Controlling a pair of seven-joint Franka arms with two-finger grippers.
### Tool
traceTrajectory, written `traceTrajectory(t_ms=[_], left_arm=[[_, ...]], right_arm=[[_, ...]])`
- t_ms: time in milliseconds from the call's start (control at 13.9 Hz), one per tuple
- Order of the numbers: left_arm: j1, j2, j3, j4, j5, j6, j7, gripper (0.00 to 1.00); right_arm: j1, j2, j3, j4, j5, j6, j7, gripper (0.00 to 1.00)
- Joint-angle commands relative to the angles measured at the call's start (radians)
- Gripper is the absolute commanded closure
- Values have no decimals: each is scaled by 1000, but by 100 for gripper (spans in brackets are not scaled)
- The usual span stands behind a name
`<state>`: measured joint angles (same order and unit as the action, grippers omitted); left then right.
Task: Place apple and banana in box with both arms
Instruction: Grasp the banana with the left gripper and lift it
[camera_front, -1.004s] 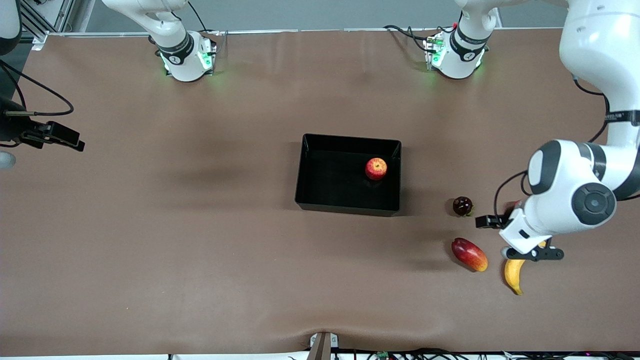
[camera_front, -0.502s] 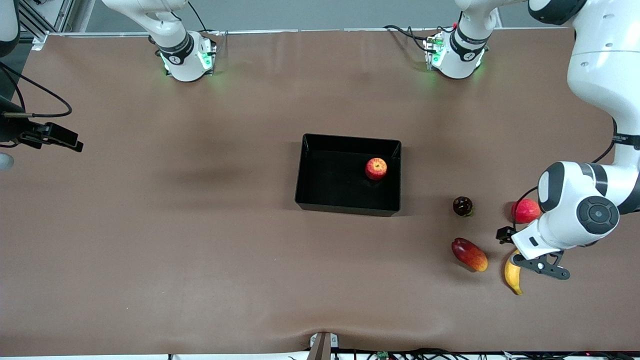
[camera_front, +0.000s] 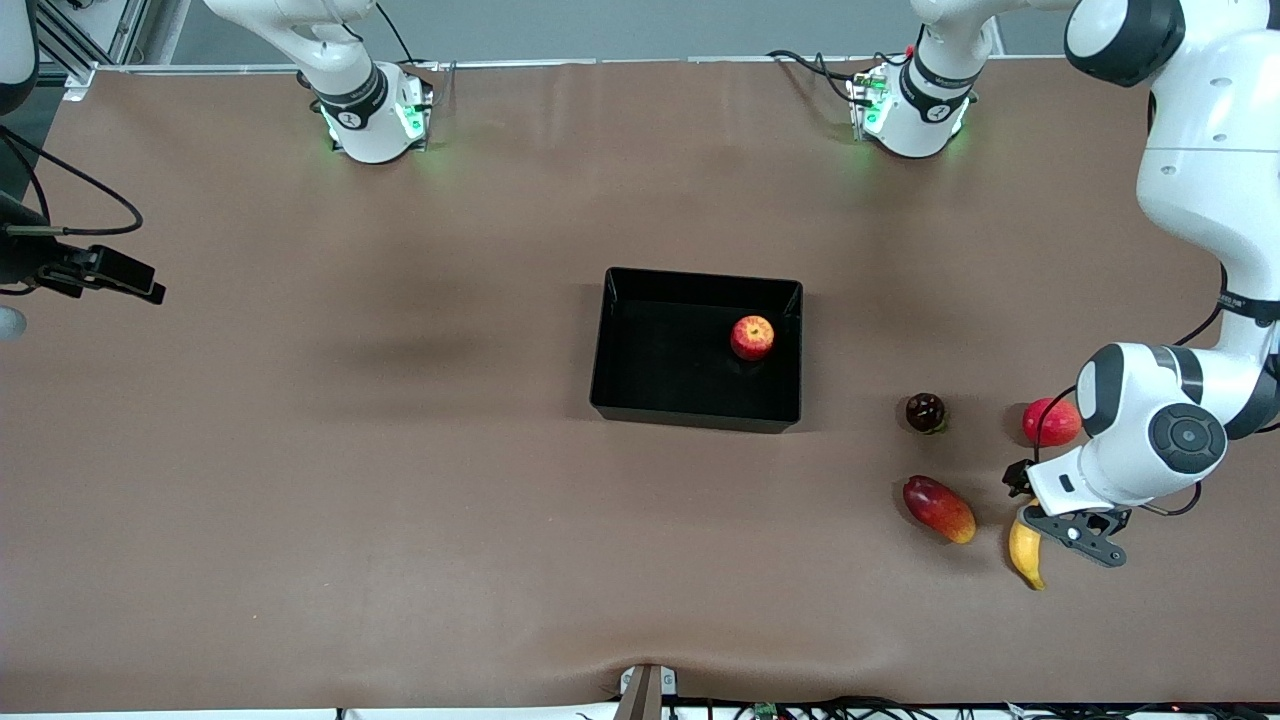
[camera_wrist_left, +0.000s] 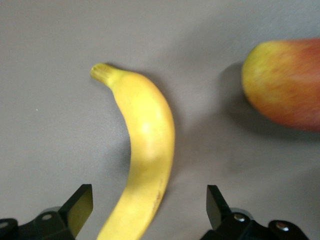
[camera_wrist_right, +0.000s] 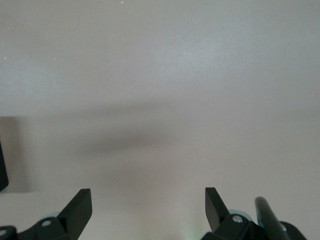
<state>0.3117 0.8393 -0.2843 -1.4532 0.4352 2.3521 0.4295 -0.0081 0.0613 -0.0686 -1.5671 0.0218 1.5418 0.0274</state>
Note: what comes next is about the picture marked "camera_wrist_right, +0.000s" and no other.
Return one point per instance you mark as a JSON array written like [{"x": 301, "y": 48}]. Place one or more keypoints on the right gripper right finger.
[{"x": 216, "y": 215}]

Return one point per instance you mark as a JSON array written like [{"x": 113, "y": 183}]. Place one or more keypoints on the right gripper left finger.
[{"x": 75, "y": 217}]

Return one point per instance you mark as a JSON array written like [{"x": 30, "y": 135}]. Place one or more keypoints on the brown table cover sheet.
[{"x": 160, "y": 75}]

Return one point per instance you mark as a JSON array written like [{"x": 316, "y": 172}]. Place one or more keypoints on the black rectangular box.
[{"x": 3, "y": 172}]

